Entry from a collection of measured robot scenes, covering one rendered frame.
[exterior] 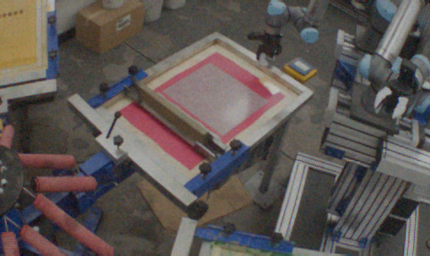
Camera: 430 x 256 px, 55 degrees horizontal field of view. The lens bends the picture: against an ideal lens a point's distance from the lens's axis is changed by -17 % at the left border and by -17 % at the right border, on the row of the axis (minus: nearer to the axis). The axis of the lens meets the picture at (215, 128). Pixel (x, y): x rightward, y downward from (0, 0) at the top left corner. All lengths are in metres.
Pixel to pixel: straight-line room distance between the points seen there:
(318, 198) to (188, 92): 1.12
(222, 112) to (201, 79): 0.21
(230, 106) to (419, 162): 0.87
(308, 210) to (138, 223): 0.97
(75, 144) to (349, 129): 1.92
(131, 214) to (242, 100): 1.08
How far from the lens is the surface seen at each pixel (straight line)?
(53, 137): 3.26
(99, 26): 3.74
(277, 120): 2.00
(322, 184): 2.92
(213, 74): 2.20
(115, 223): 2.79
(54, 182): 1.47
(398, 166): 1.82
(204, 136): 1.79
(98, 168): 1.69
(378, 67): 1.44
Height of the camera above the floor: 2.34
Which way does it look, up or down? 44 degrees down
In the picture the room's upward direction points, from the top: 11 degrees clockwise
